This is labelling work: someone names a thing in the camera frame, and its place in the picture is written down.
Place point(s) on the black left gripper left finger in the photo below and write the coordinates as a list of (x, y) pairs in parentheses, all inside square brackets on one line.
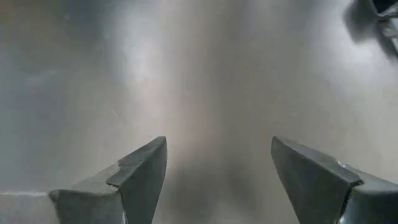
[(136, 193)]

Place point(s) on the black table frame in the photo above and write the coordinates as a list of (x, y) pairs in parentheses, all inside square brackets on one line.
[(388, 31)]

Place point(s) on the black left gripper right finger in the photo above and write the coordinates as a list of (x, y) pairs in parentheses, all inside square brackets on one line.
[(311, 193)]

